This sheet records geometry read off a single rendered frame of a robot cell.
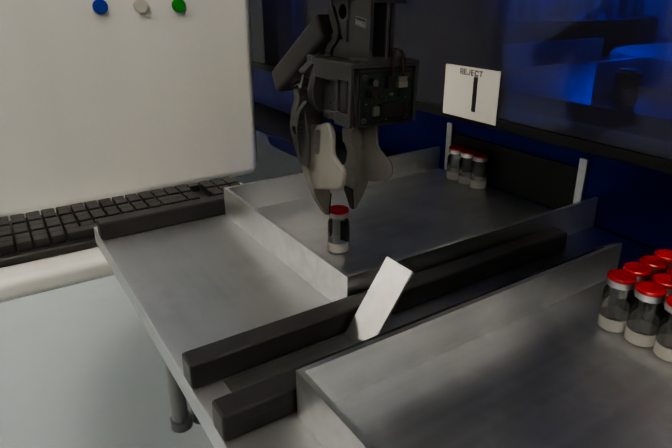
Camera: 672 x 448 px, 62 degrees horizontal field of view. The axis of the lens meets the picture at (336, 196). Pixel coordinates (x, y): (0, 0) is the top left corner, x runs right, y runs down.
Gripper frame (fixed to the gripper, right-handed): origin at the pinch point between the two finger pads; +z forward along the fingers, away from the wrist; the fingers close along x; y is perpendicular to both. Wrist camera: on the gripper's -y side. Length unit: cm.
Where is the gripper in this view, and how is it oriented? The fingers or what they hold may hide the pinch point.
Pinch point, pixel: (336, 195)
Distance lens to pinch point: 55.7
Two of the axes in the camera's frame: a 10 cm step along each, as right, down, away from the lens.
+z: -0.2, 9.4, 3.3
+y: 5.4, 2.9, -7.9
